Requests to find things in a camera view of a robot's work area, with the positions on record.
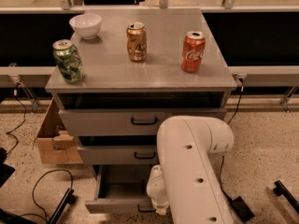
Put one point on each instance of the white bowl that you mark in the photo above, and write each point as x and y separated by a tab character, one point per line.
86	25

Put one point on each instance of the cardboard box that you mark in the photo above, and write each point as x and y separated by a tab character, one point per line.
55	144

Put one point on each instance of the black stand leg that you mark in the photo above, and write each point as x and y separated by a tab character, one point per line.
281	190
69	198

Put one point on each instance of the grey middle drawer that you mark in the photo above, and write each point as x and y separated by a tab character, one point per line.
118	155

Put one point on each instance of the grey top drawer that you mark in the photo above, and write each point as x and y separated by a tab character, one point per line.
96	122

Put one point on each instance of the black stand leg left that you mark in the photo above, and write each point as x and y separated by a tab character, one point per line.
69	198

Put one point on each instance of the red Coca-Cola can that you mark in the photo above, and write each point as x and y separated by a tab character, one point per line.
193	50

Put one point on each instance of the black stand leg right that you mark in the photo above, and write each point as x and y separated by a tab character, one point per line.
281	190

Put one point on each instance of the green soda can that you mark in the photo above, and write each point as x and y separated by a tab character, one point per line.
68	60

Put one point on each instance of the grey metal railing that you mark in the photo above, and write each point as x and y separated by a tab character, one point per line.
149	3

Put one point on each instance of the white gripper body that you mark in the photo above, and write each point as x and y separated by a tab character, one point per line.
159	199

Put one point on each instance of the grey drawer cabinet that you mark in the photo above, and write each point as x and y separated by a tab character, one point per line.
113	82

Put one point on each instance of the grey drawer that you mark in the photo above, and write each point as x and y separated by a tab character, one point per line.
96	122
121	189
118	155

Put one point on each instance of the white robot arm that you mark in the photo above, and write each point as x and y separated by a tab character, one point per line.
184	182

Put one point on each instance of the grey bottom drawer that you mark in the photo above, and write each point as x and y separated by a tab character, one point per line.
121	189

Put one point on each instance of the gold soda can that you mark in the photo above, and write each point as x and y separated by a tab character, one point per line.
136	41

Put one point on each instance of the black power adapter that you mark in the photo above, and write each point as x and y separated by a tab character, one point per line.
241	209

